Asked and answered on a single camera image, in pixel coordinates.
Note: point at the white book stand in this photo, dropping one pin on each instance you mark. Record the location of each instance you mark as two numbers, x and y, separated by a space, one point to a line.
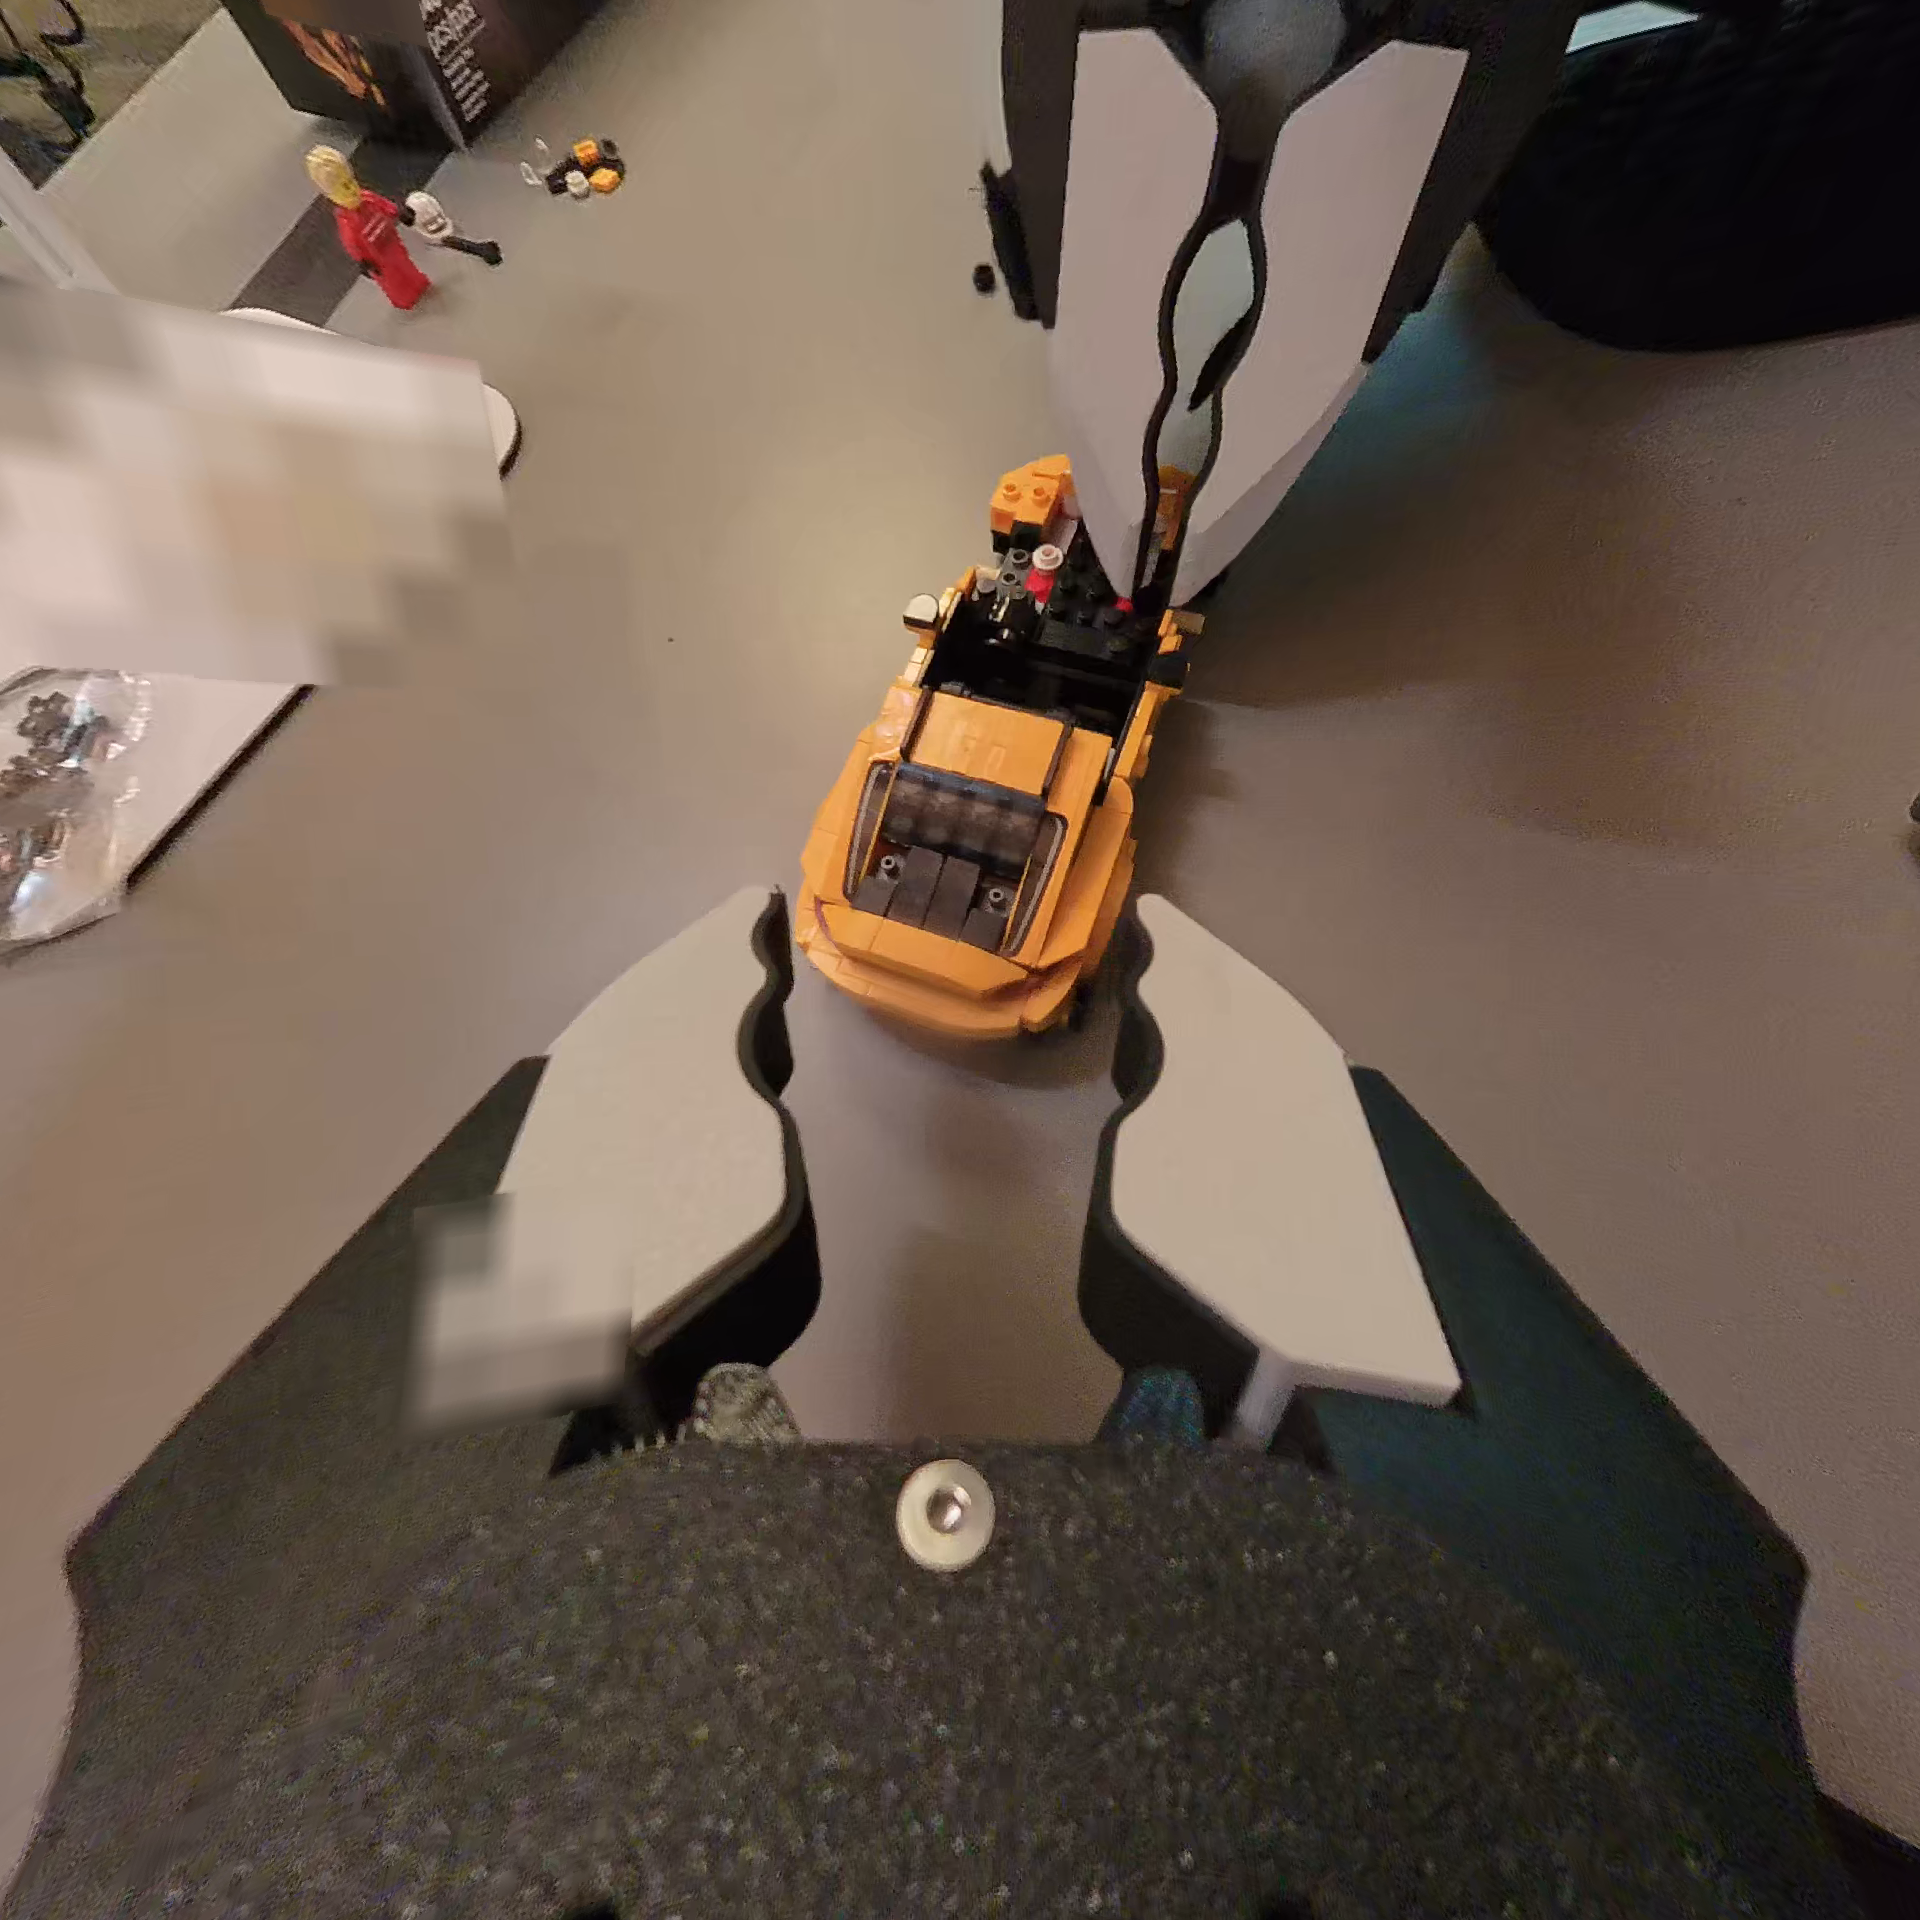
226 721

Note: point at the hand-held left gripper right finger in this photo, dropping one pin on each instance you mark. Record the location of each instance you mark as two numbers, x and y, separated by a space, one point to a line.
1276 1184

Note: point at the small orange black lego assembly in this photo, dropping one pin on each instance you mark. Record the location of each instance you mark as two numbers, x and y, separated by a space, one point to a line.
588 164

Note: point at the dark fleece garment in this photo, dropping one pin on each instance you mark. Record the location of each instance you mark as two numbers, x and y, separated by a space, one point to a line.
1725 181

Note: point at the clear bag of dark parts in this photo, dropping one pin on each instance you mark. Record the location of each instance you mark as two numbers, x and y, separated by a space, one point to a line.
60 780

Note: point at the white minifigure helmet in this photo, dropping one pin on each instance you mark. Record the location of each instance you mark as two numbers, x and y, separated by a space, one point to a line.
429 213

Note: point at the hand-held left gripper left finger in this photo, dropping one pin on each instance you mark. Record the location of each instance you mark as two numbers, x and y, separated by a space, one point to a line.
661 1109

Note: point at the red lego minifigure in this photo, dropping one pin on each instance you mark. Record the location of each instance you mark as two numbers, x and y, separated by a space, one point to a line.
382 240

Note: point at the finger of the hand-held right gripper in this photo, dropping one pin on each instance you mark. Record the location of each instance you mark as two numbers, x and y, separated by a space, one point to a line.
1119 269
1342 269

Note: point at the orange lego car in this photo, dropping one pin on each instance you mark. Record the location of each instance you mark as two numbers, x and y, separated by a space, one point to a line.
962 750

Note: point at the black lego box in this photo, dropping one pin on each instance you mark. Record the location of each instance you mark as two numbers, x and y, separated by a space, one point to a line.
361 59

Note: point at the black toy wrench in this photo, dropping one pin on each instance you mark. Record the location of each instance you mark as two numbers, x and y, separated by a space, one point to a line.
474 246

